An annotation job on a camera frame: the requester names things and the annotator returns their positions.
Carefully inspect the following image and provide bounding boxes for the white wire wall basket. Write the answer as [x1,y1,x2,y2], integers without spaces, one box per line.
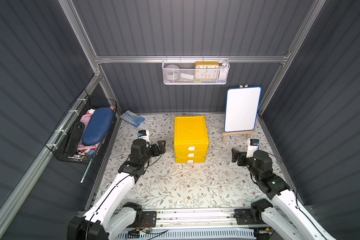
[162,58,231,85]

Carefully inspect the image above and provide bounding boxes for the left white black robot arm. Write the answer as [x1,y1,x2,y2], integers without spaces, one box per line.
[67,139,166,240]

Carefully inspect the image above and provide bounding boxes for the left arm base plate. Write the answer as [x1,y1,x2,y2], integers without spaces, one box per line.
[130,211,157,229]

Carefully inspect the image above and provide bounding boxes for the yellow alarm clock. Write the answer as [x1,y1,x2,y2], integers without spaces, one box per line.
[194,61,220,82]

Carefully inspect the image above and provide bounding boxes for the pink items in basket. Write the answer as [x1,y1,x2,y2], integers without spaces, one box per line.
[76,109,99,155]

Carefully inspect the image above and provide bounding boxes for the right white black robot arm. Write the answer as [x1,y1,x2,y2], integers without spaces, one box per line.
[232,147,334,240]

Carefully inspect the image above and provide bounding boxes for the black object in basket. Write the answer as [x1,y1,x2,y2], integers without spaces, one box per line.
[64,122,85,157]

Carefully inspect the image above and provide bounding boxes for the yellow three-drawer cabinet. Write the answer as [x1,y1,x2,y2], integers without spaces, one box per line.
[174,116,209,164]

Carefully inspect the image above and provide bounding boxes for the white board blue frame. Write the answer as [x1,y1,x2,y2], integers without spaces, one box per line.
[224,87,262,133]

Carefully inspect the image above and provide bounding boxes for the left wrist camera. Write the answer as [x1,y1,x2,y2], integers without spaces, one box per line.
[138,130,151,145]

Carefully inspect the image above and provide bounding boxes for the small wooden easel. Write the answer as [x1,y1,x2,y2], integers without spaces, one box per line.
[222,85,255,143]

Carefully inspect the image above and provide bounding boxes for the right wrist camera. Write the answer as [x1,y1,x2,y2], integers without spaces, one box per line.
[246,138,260,158]

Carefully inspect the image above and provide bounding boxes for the blue oval case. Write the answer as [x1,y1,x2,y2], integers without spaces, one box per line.
[82,108,115,147]

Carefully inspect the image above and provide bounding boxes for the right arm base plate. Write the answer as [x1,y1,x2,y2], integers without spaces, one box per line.
[233,208,264,225]

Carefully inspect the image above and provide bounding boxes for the aluminium front rail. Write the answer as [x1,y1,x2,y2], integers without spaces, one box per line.
[74,205,317,232]

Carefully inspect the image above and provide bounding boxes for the white tape roll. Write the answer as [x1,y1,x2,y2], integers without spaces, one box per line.
[163,64,180,82]

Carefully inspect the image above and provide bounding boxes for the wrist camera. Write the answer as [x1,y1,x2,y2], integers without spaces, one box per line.
[246,138,260,158]
[138,130,151,145]

